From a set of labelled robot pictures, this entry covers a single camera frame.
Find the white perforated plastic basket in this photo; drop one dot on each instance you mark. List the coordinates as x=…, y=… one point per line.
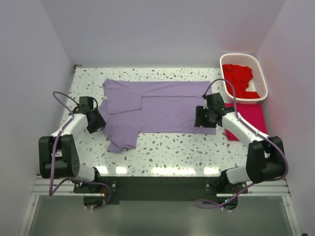
x=257, y=83

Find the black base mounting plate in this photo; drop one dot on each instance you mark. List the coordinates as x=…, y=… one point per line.
x=113, y=190

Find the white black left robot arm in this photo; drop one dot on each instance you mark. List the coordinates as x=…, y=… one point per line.
x=58, y=155

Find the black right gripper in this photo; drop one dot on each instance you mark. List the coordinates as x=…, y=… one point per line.
x=200, y=117

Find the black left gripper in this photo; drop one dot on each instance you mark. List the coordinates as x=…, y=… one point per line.
x=97, y=122

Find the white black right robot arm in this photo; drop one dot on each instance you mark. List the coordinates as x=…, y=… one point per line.
x=266, y=160

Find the folded pink t shirt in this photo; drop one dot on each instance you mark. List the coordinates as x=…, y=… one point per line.
x=253, y=113

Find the red t shirt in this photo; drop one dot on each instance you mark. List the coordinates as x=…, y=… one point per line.
x=240, y=77

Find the purple t shirt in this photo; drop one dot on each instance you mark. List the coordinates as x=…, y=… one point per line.
x=131, y=108

